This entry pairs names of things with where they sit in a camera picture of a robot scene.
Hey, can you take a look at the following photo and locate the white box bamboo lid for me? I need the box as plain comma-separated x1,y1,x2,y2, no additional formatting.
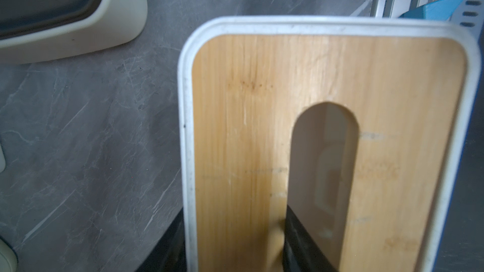
178,16,481,271

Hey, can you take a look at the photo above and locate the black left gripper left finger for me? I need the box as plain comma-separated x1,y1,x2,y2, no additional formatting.
136,210,187,272

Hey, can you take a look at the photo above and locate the cream box brown lid right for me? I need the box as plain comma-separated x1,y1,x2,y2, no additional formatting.
1,0,147,64

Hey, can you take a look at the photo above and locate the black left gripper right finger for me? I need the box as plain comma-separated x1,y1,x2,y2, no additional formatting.
282,206,337,272

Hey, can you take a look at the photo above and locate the blue triangular piece on rail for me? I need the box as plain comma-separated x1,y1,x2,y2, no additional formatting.
399,0,464,21

